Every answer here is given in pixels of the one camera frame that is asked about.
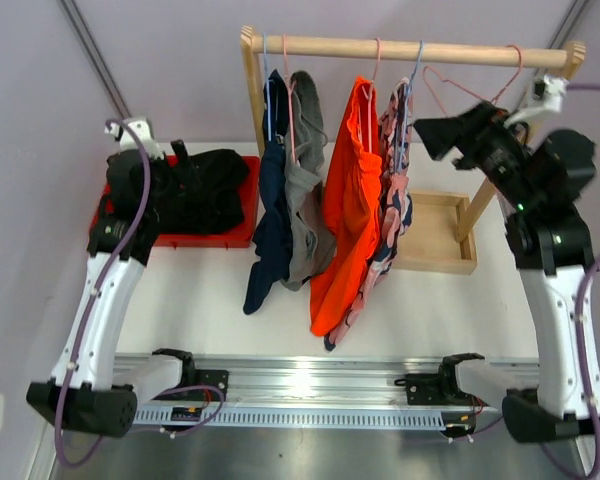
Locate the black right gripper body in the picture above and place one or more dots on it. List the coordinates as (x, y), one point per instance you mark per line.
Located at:
(495, 152)

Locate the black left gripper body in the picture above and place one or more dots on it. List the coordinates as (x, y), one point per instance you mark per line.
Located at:
(164, 179)

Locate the black shorts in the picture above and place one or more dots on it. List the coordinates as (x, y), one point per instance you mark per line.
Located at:
(204, 195)

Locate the blue wire hanger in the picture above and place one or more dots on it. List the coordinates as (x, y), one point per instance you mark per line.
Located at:
(403, 138)
(276, 114)

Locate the pink patterned shorts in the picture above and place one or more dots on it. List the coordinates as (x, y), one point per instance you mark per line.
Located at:
(395, 213)

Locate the navy blue shorts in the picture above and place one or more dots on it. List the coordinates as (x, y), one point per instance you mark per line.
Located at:
(272, 237)

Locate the grey shorts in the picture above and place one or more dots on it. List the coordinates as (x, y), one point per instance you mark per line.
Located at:
(313, 245)

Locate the orange shorts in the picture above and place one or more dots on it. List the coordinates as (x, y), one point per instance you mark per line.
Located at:
(350, 209)

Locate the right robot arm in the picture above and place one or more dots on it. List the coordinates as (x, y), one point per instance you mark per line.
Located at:
(553, 254)

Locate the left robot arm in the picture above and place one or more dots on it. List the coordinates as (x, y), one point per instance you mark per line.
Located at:
(83, 394)

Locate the wooden clothes rack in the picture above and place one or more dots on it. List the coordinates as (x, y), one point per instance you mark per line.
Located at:
(442, 238)

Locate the red plastic bin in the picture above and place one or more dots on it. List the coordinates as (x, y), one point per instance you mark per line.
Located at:
(107, 230)

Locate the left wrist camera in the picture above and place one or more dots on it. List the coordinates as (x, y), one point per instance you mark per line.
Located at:
(139, 130)

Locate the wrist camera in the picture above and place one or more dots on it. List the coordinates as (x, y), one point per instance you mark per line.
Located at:
(139, 130)
(545, 98)

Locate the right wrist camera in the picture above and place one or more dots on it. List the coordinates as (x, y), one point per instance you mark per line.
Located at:
(545, 98)

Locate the aluminium mounting rail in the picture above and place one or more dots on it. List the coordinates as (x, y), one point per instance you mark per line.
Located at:
(313, 392)

